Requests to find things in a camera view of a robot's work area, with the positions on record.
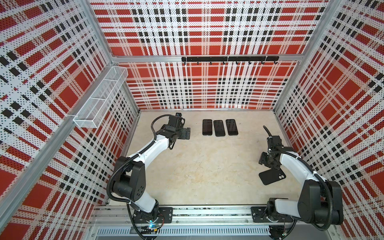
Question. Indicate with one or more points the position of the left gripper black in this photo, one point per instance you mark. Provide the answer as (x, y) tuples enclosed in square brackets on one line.
[(184, 133)]

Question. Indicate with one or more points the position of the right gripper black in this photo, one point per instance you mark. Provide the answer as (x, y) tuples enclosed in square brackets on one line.
[(262, 159)]

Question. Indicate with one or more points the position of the black smartphone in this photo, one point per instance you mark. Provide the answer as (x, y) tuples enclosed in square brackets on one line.
[(207, 127), (219, 128), (232, 127)]

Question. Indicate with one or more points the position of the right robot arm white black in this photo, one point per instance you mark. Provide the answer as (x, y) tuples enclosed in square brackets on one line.
[(320, 202)]

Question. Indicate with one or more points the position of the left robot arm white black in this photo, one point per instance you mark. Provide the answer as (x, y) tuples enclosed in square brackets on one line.
[(127, 183)]

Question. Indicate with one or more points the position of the black phone case lower right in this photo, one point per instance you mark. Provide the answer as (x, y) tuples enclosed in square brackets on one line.
[(271, 176)]

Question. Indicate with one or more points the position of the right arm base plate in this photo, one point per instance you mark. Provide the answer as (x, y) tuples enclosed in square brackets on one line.
[(265, 214)]

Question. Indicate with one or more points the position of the white wire mesh shelf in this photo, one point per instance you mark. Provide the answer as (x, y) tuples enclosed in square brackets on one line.
[(94, 110)]

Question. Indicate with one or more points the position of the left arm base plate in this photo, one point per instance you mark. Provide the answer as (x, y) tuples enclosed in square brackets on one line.
[(159, 215)]

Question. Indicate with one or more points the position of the black hook rail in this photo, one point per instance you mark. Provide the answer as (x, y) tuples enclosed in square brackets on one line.
[(230, 59)]

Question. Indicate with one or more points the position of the aluminium front rail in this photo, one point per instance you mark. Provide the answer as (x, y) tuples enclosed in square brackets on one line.
[(217, 222)]

